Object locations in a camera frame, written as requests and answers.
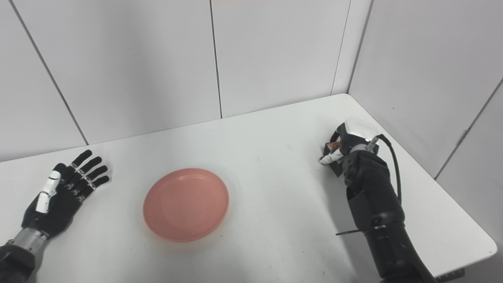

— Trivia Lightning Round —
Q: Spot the chocolate cake slice with fruit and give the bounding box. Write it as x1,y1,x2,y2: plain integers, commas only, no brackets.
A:
323,141,343,177

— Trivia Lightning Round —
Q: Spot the dark table frame bracket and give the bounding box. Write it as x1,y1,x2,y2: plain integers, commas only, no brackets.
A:
434,268,465,283

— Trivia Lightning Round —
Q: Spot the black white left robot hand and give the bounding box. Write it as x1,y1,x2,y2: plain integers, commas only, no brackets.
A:
21,149,110,239

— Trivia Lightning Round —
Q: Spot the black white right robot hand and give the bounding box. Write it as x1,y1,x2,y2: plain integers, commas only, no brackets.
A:
318,117,381,165

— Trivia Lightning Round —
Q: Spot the pink round plate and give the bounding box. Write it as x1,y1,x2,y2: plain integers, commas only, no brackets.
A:
143,168,230,243

